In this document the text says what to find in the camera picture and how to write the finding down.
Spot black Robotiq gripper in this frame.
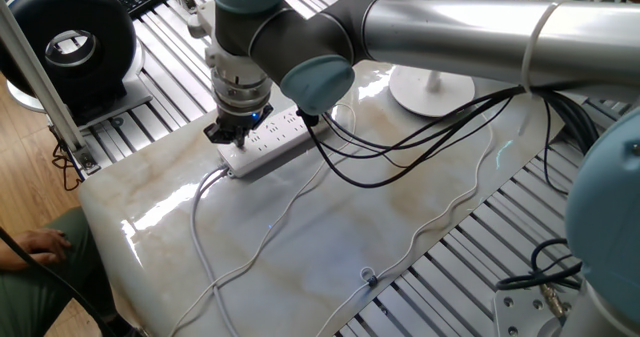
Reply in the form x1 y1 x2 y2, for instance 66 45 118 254
203 101 276 150

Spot white power strip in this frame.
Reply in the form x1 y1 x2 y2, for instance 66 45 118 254
217 105 326 179

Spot grey power strip cable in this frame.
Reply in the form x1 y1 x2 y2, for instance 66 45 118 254
189 165 241 337

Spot thin white lamp cord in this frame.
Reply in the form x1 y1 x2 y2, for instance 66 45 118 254
167 101 495 337

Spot person's left forearm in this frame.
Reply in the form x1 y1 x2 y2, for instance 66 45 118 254
0 246 24 273

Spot white lamp base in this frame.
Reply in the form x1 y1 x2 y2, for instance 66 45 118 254
388 0 476 118

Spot person's left hand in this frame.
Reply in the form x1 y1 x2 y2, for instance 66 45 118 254
14 227 73 267

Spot marble pattern table mat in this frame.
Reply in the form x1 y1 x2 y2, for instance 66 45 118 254
77 0 591 337

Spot green trousers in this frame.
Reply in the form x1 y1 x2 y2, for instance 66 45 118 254
0 206 119 337

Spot thick black gripper cable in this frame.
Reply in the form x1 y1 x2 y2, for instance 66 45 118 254
297 86 601 189

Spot black ring-shaped device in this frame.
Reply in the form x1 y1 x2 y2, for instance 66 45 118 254
0 0 154 128

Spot red and black wires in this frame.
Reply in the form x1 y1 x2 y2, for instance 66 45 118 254
51 141 84 192

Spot black floor cable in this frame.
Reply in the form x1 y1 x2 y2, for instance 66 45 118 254
0 225 116 337

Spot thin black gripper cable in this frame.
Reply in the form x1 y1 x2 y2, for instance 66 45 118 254
542 101 571 196

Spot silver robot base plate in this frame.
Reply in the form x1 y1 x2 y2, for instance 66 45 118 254
493 289 581 337

